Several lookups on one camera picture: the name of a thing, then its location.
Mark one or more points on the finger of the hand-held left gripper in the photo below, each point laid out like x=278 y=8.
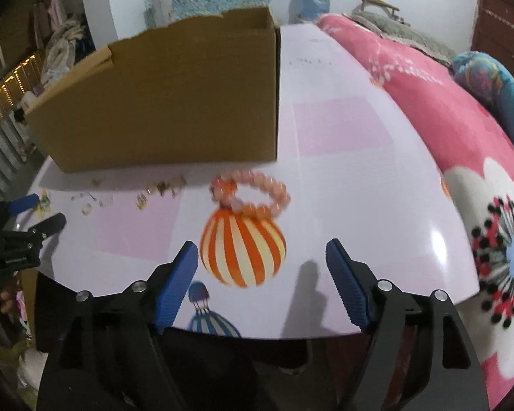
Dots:
x=47 y=224
x=25 y=203

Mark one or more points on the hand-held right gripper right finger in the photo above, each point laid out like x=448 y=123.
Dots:
x=347 y=287

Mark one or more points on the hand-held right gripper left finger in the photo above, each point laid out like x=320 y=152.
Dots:
x=175 y=287

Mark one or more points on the small jewellery pieces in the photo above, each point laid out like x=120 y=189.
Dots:
x=171 y=186

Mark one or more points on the brown cardboard box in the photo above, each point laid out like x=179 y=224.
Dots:
x=154 y=107

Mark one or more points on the green fluffy rug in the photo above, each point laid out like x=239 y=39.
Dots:
x=6 y=357

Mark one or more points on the metal railing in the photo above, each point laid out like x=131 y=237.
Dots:
x=4 y=94

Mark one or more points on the pile of clothes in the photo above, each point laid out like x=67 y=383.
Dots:
x=64 y=51

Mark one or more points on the hanging pink garment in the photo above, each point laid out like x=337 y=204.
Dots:
x=51 y=8

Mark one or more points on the pink floral blanket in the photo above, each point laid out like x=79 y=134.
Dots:
x=432 y=107

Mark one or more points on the blue floral blanket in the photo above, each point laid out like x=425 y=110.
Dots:
x=497 y=85

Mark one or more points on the blue water jug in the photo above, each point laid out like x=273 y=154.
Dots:
x=315 y=4

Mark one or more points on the wooden chair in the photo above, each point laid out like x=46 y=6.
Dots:
x=379 y=3

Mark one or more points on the brown door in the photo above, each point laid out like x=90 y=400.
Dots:
x=497 y=21

